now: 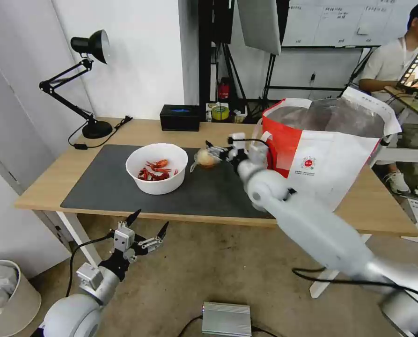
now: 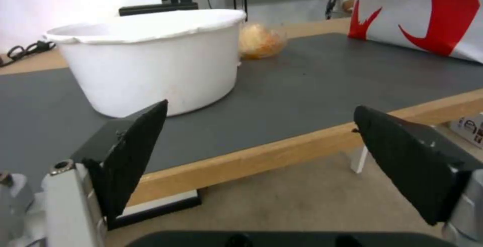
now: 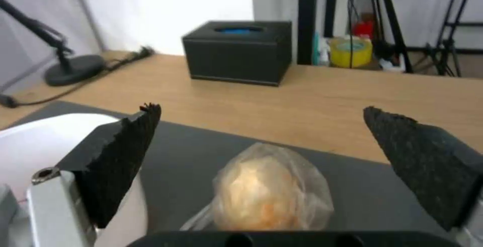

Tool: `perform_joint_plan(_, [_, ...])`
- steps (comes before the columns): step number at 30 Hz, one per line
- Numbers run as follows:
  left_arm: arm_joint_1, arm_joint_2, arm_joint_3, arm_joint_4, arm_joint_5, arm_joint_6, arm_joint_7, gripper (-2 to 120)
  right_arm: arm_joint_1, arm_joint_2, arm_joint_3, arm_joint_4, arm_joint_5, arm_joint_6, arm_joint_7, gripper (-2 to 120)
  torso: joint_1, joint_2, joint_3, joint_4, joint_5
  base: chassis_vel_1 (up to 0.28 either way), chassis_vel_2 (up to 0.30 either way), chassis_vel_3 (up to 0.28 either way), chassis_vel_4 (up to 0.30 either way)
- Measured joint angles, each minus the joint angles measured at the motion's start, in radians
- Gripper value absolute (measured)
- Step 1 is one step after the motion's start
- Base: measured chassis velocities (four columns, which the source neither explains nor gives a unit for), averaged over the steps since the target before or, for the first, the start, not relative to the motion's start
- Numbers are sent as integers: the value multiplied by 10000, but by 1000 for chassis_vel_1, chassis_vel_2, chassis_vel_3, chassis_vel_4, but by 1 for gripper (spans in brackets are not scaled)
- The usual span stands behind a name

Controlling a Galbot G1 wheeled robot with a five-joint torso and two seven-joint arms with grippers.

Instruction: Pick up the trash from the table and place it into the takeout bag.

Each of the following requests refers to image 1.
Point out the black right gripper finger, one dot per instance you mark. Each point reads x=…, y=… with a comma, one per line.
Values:
x=217, y=150
x=221, y=158

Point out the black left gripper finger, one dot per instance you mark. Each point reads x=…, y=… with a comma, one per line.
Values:
x=128, y=222
x=158, y=240

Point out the clear plastic cup with food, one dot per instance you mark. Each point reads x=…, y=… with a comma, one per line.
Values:
x=205, y=159

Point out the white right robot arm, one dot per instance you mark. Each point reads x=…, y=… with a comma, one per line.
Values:
x=317, y=235

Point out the red white takeout bag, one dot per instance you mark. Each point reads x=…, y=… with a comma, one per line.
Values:
x=321, y=154

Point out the yellow green tape roll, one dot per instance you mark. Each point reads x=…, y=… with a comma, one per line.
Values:
x=220, y=113

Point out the dark grey desk mat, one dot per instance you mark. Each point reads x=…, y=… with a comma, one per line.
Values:
x=100, y=189

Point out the black rectangular box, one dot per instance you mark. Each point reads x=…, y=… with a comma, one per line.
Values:
x=179, y=121

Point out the white paper bowl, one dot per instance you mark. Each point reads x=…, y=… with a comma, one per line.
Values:
x=159, y=182

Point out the red crayfish shells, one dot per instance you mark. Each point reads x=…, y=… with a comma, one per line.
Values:
x=156, y=170

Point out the small red canister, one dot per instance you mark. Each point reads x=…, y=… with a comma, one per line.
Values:
x=224, y=89

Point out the black metal rack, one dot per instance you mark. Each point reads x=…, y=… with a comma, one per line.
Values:
x=207, y=52

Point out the black desk lamp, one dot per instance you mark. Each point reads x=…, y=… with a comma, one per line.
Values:
x=96, y=128

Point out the silver metal power box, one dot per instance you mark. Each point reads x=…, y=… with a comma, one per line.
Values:
x=226, y=317

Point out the beige bin with plastic liner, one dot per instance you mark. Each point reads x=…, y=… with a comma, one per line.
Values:
x=5, y=302

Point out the grey photo light panel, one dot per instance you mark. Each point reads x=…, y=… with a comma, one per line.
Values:
x=259, y=24

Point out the whiteboard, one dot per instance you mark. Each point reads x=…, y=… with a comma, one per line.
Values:
x=335, y=24

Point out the person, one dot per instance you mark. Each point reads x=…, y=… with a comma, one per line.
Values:
x=387, y=66

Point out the open laptop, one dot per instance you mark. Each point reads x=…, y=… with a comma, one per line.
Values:
x=417, y=63

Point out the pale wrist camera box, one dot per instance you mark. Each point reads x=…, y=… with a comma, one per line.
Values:
x=237, y=137
x=124, y=240

